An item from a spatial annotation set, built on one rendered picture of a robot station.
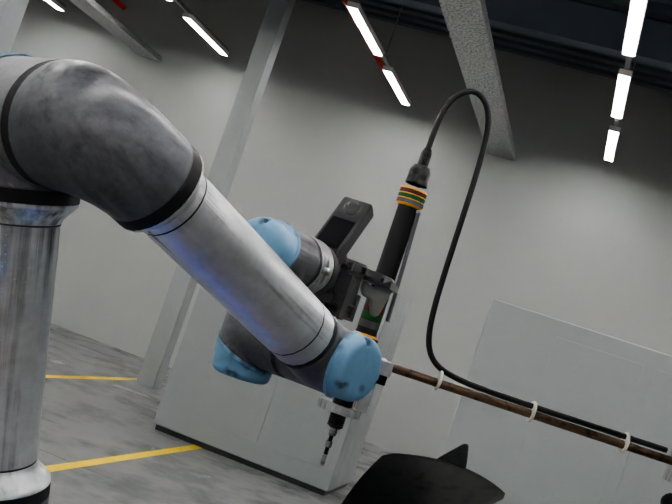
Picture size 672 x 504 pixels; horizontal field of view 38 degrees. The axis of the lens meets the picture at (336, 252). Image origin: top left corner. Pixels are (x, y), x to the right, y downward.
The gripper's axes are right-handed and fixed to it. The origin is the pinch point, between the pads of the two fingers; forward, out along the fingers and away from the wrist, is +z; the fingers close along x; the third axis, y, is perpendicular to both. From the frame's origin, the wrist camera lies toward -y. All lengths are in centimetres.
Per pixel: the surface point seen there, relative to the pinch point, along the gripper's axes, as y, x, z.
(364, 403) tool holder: 18.4, 3.1, 7.1
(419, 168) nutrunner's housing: -18.7, 0.2, 5.2
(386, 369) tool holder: 12.4, 4.5, 8.1
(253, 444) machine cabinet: 145, -333, 671
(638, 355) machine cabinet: -32, -24, 567
